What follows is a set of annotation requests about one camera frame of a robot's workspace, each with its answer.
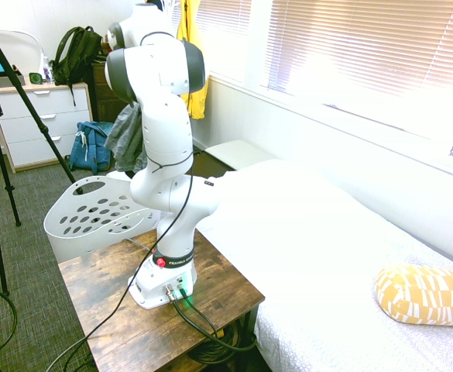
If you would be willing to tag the grey heathered garment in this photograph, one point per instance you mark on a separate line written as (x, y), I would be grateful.
(127, 139)

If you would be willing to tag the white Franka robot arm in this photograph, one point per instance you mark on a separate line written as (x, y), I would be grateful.
(164, 128)

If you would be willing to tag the white perforated laundry basket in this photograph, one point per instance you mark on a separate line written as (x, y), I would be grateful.
(67, 248)

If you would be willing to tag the white cushioned bench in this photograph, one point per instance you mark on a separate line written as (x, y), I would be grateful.
(237, 153)

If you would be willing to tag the yellow hanging jacket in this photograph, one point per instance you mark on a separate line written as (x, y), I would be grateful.
(197, 104)

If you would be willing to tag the white circle-print bedsheet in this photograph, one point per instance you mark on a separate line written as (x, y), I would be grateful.
(327, 252)

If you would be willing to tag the blue backpack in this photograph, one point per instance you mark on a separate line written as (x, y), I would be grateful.
(94, 149)

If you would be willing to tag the dark wooden cabinet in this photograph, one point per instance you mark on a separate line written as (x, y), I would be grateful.
(104, 100)

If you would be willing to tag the narrow white window blind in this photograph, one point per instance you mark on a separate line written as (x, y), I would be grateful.
(222, 15)

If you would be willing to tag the rustic brown wooden table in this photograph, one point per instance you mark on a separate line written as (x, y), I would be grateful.
(133, 333)

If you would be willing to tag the white drawer dresser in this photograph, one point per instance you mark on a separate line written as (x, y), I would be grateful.
(63, 120)

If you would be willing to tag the dark green backpack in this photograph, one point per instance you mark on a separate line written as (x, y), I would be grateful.
(77, 54)

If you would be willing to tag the wide white window blind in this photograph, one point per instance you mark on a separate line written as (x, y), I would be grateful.
(365, 42)

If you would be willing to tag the white plastic bottle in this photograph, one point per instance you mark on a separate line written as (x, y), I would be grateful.
(46, 71)

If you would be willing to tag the small green clock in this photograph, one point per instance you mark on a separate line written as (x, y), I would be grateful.
(36, 78)

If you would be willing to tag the yellow white patterned pillow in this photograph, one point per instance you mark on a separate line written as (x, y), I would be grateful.
(423, 298)

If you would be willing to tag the grey box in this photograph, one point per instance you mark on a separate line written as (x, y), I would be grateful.
(7, 82)

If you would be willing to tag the white curved lamp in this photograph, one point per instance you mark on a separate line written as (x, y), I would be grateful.
(25, 35)

